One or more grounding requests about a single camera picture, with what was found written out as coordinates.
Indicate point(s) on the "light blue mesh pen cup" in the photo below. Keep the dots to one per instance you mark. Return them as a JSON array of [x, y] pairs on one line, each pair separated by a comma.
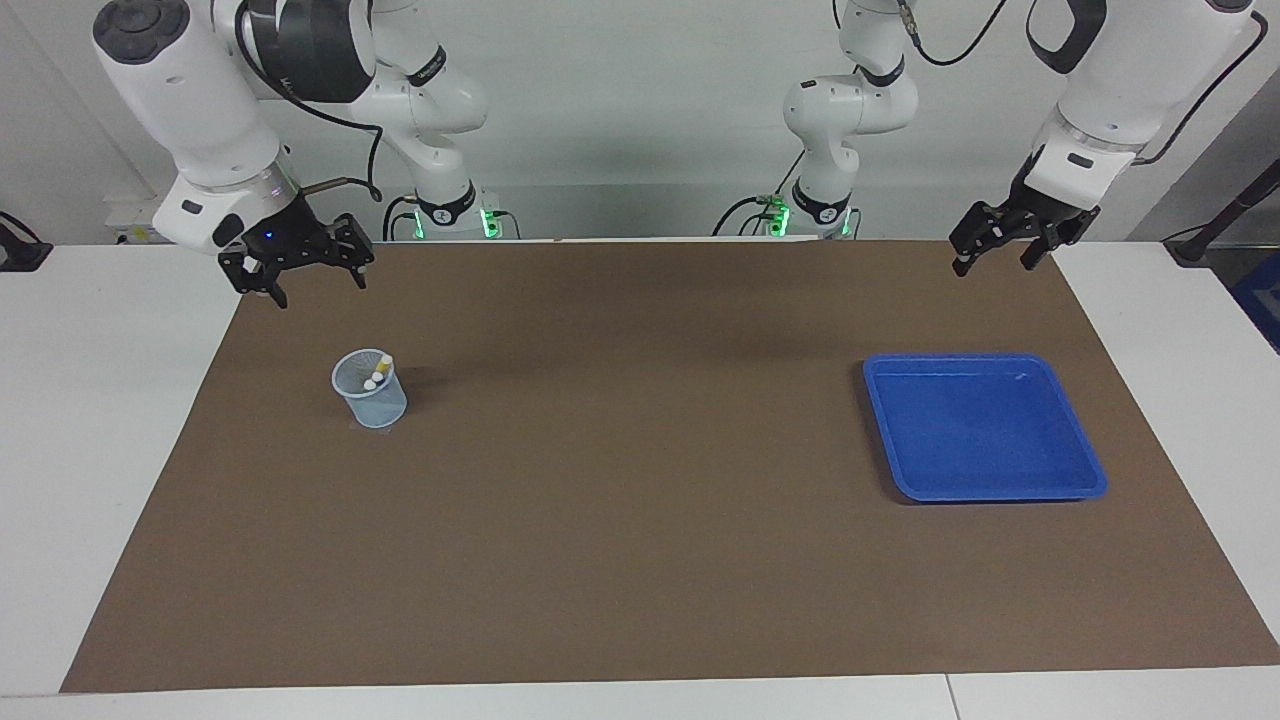
[[380, 412]]

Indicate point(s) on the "blue plastic tray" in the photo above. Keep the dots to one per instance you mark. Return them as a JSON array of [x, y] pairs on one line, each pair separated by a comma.
[[980, 430]]

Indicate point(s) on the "blue crate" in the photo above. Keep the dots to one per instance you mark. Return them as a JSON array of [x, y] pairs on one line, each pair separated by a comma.
[[1262, 300]]

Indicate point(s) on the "brown table mat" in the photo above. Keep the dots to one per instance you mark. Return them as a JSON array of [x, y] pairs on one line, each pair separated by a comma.
[[640, 500]]

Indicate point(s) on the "yellow pen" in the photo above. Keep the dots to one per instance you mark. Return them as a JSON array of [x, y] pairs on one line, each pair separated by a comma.
[[385, 364]]

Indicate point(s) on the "black table clamp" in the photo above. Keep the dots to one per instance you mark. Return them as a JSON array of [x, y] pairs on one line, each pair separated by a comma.
[[20, 255]]

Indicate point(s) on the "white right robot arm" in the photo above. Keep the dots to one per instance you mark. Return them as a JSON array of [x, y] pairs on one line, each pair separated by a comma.
[[200, 100]]

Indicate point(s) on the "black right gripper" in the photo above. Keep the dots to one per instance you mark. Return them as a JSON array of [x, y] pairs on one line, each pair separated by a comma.
[[290, 240]]

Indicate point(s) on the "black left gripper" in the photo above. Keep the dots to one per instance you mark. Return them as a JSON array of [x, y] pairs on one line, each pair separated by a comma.
[[1040, 215]]

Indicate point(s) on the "black stand with pole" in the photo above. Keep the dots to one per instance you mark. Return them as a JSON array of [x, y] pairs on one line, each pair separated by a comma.
[[1190, 248]]

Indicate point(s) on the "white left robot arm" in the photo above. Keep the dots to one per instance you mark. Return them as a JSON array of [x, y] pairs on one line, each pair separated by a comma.
[[1130, 60]]

